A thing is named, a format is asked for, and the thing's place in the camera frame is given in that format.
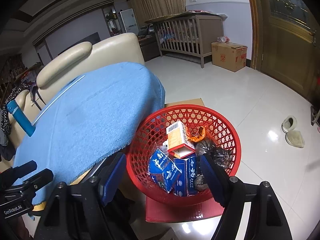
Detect cardboard box by door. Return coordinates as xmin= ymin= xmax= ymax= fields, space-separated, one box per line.
xmin=211 ymin=42 xmax=247 ymax=72

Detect dark clothes on sofa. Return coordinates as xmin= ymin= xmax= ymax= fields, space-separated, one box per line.
xmin=0 ymin=83 xmax=30 ymax=161

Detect wooden baby crib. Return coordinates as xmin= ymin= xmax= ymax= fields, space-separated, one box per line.
xmin=147 ymin=10 xmax=227 ymax=68

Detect blue table cloth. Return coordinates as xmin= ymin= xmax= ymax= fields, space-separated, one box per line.
xmin=14 ymin=67 xmax=165 ymax=205

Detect black plastic bag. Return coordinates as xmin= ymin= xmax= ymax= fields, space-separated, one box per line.
xmin=194 ymin=139 xmax=233 ymax=191

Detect torn blue foil wrapper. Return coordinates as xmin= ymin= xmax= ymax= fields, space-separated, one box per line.
xmin=148 ymin=146 xmax=182 ymax=193

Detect red white medicine box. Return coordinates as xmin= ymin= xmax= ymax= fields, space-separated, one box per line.
xmin=166 ymin=121 xmax=195 ymax=159

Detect flat cardboard under basket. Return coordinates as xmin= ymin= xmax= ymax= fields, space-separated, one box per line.
xmin=72 ymin=97 xmax=226 ymax=224

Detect cream leather sofa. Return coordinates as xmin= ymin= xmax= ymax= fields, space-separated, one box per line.
xmin=7 ymin=32 xmax=146 ymax=148

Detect teal thermos bottle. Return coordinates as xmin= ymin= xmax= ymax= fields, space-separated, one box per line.
xmin=7 ymin=100 xmax=35 ymax=137

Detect wooden door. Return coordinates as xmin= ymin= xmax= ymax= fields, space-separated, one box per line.
xmin=249 ymin=0 xmax=319 ymax=104

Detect white thin rod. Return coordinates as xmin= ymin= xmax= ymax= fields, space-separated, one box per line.
xmin=32 ymin=75 xmax=85 ymax=126

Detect red plastic trash basket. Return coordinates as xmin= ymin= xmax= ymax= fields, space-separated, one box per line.
xmin=126 ymin=105 xmax=241 ymax=206

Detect blue toothpaste box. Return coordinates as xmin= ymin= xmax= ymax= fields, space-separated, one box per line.
xmin=174 ymin=153 xmax=197 ymax=197

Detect white air conditioner unit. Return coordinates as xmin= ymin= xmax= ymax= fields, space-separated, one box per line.
xmin=120 ymin=8 xmax=139 ymax=35

